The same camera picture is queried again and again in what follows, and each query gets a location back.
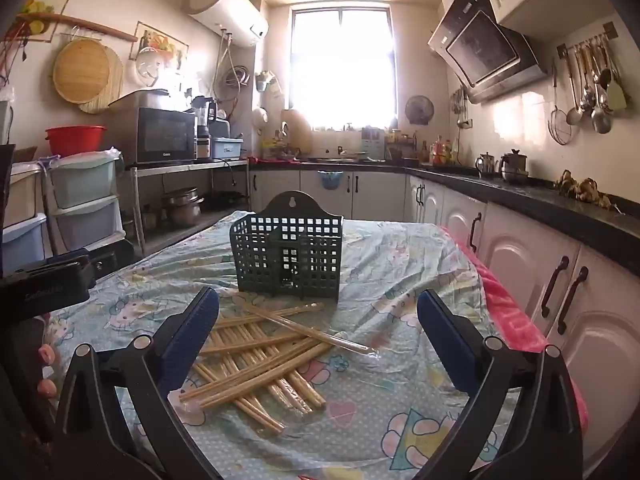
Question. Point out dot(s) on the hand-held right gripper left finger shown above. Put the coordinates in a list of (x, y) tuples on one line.
[(192, 330)]

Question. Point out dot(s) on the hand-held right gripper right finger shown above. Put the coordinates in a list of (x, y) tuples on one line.
[(445, 330)]

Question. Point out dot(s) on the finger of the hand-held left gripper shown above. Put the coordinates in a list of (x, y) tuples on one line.
[(112, 260)]

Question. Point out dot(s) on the pile of wooden chopsticks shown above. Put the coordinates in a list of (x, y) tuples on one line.
[(235, 347)]

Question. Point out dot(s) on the dark green utensil basket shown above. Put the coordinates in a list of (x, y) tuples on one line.
[(305, 210)]

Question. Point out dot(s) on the person's left hand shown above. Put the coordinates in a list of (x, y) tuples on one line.
[(47, 355)]

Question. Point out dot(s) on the pink towel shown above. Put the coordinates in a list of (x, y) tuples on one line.
[(510, 315)]

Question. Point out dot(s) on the cartoon printed tablecloth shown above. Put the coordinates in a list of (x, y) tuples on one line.
[(400, 270)]

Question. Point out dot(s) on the green and blue drawer unit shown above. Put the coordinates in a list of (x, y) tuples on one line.
[(85, 180)]

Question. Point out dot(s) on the stacked steel pots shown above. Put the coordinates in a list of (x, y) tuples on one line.
[(182, 207)]

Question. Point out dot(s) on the metal shelf rack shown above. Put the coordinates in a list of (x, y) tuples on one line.
[(190, 166)]

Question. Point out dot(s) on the red plastic basin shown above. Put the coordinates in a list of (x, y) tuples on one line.
[(75, 140)]

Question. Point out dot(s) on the black frying pan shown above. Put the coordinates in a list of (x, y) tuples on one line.
[(225, 200)]

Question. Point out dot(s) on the black microwave oven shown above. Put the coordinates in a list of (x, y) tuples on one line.
[(160, 135)]

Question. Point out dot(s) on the blue plastic box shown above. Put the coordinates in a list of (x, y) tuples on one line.
[(225, 149)]

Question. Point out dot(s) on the black blender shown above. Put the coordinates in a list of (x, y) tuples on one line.
[(202, 125)]

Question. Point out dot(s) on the steel lidded tray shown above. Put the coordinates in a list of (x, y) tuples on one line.
[(142, 100)]

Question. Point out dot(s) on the black kitchen countertop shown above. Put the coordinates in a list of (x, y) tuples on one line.
[(550, 205)]

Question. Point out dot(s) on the steel kettle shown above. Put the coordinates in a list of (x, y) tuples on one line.
[(485, 165)]

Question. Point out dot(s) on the round woven mat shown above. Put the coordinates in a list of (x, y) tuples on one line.
[(116, 85)]

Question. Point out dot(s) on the steel pot with lid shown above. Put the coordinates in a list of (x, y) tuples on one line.
[(514, 167)]

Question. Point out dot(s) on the cooking oil bottles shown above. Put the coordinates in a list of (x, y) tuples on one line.
[(442, 152)]

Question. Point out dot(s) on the blue hanging bin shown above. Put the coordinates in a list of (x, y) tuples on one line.
[(330, 180)]

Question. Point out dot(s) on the round bamboo board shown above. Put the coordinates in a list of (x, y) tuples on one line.
[(80, 72)]

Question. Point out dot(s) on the ginger roots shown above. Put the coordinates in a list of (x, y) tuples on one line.
[(582, 190)]

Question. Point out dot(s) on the clear plastic lid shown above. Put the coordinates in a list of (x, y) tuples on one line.
[(148, 65)]

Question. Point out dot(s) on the teal knife holder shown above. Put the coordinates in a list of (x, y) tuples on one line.
[(372, 142)]

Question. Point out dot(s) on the beige plastic jug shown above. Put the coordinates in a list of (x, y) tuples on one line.
[(297, 127)]

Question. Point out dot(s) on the small hanging kitchen tools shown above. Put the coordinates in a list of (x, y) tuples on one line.
[(457, 102)]

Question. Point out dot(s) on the long wooden rolling pin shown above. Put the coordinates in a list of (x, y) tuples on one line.
[(90, 24)]

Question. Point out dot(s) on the steel ladle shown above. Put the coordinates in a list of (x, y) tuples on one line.
[(601, 122), (575, 116)]

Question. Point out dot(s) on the white cylindrical water heater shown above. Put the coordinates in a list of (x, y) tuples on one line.
[(225, 10)]

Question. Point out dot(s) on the black glass range hood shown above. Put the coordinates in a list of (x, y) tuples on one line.
[(480, 50)]

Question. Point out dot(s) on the kitchen window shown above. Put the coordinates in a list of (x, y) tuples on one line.
[(340, 60)]

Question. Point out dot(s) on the pale green spatula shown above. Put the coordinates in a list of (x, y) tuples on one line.
[(617, 95)]

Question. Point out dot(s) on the wall socket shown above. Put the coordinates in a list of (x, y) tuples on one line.
[(465, 124)]

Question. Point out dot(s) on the small round wall fan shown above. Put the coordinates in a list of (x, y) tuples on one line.
[(419, 110)]

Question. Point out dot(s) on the fruit wall poster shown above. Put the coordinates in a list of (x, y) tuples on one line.
[(42, 5), (160, 40)]

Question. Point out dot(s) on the wall mounted utensil caddy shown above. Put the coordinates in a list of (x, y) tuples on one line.
[(265, 82)]

